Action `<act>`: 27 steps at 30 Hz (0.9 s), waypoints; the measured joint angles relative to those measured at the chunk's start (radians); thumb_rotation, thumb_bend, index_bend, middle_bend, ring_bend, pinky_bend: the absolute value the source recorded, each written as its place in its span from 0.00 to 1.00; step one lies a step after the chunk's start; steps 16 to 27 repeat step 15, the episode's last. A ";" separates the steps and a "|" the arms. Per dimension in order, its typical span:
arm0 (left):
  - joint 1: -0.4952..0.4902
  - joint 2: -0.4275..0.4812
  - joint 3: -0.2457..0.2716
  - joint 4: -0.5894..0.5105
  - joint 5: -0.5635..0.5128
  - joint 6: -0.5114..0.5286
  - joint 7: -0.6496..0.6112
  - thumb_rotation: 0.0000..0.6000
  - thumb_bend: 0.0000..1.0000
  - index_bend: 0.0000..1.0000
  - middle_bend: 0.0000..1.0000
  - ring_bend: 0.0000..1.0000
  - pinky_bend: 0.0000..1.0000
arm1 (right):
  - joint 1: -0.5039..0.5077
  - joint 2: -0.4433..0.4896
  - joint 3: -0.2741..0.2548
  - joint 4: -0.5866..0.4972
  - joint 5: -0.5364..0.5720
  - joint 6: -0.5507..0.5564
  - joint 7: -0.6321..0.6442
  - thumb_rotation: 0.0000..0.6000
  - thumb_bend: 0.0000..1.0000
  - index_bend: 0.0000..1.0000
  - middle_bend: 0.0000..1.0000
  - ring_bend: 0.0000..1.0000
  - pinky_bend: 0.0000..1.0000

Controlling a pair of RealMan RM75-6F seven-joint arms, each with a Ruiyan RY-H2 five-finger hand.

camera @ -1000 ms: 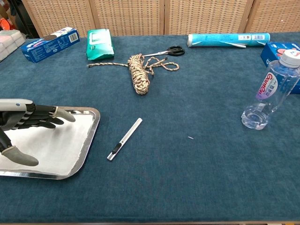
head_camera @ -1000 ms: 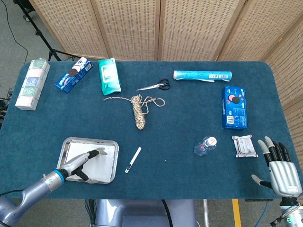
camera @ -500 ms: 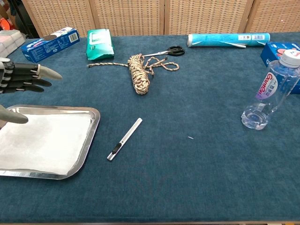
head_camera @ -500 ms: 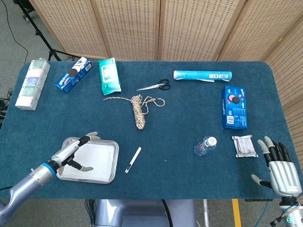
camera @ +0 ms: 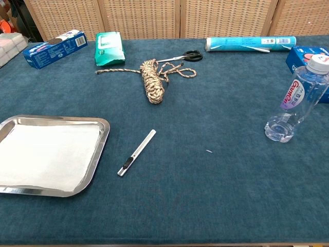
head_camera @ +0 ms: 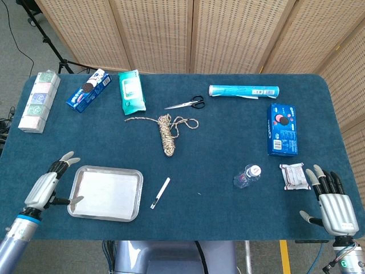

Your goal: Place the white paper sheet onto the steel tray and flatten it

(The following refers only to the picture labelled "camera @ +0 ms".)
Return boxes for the white tissue sheet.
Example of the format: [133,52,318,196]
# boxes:
[0,123,101,192]

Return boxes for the stainless steel tray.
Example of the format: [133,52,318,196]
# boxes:
[0,114,111,198]

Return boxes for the blue table cloth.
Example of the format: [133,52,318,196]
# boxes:
[0,35,329,245]

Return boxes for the green wet wipes pack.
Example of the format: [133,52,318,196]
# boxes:
[94,31,126,66]

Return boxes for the wicker folding screen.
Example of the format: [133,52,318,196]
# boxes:
[23,0,329,42]

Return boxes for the cyan wrap roll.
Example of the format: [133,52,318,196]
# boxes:
[205,36,297,54]

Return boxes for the blue cookie box white end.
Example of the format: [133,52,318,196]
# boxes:
[22,29,88,70]

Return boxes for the clear plastic water bottle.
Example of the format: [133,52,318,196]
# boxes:
[264,54,329,144]

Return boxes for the blue cookie box pink print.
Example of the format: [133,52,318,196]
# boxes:
[285,45,329,104]

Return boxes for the pastel tissue multipack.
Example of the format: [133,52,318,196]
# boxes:
[0,32,28,68]

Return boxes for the orange object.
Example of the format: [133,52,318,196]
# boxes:
[0,19,13,34]

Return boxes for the beige braided rope bundle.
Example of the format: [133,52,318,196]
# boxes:
[95,59,197,105]

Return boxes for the black-handled scissors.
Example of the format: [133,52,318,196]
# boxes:
[156,50,204,63]

